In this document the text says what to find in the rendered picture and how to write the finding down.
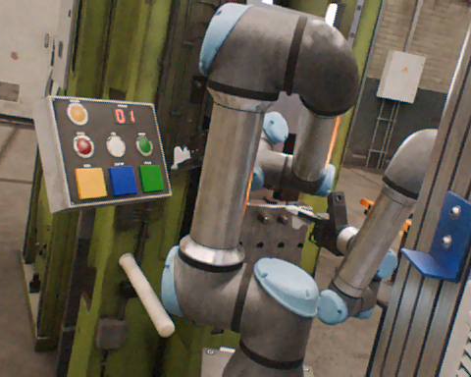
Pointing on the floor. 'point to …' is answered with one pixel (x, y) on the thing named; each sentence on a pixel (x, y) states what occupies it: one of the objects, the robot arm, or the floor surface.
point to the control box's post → (75, 291)
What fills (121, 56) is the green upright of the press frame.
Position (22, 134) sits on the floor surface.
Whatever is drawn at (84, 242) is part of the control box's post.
